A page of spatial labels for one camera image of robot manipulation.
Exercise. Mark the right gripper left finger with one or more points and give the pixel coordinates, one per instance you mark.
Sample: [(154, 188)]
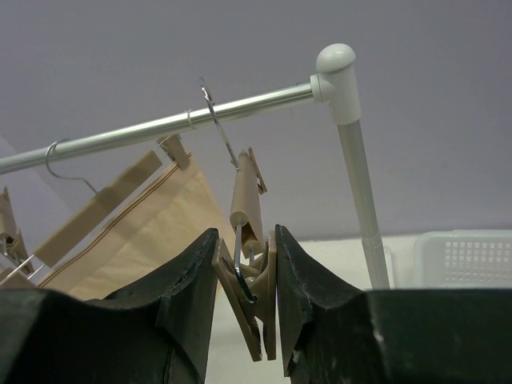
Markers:
[(154, 330)]

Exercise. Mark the beige hanger with cream underwear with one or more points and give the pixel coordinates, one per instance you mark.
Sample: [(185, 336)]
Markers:
[(102, 204)]

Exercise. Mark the cream beige underwear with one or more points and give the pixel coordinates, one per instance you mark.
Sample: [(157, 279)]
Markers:
[(141, 235)]

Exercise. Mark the white and silver clothes rack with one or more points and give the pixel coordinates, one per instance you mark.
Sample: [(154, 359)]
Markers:
[(334, 84)]

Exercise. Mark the empty beige clip hanger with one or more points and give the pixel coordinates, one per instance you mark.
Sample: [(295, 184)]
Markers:
[(12, 244)]

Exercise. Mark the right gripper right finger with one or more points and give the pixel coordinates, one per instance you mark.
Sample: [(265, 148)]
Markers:
[(333, 332)]

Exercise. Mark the white plastic basket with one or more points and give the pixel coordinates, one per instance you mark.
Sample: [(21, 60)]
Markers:
[(450, 259)]

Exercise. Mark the beige clip hanger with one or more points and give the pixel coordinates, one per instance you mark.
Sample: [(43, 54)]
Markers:
[(12, 244), (248, 274)]

